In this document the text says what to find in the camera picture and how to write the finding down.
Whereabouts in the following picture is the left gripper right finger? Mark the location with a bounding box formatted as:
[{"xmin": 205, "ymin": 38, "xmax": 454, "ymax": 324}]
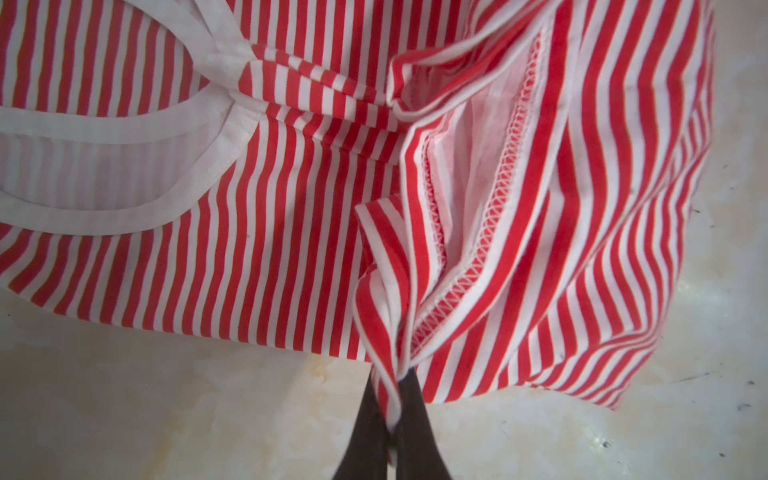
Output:
[{"xmin": 395, "ymin": 369, "xmax": 451, "ymax": 480}]

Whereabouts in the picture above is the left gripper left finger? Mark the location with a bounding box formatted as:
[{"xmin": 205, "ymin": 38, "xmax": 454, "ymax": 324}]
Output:
[{"xmin": 332, "ymin": 379, "xmax": 389, "ymax": 480}]

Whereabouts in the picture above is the red white striped tank top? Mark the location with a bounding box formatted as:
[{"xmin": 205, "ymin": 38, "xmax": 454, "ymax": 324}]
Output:
[{"xmin": 1, "ymin": 1, "xmax": 714, "ymax": 425}]

